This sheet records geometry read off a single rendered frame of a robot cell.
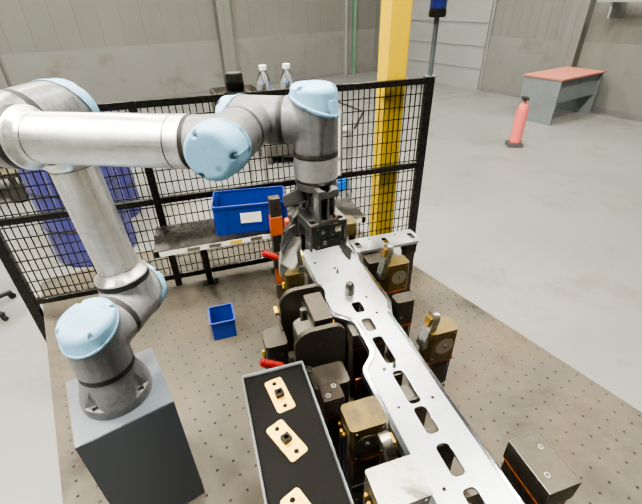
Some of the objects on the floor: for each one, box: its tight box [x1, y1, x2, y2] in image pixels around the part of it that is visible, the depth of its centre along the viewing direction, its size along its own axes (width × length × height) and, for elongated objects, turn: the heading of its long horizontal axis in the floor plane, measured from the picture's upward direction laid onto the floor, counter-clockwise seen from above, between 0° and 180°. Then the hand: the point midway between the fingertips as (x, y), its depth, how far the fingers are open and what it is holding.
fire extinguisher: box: [505, 96, 530, 148], centre depth 556 cm, size 28×28×67 cm
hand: (315, 266), depth 81 cm, fingers open, 14 cm apart
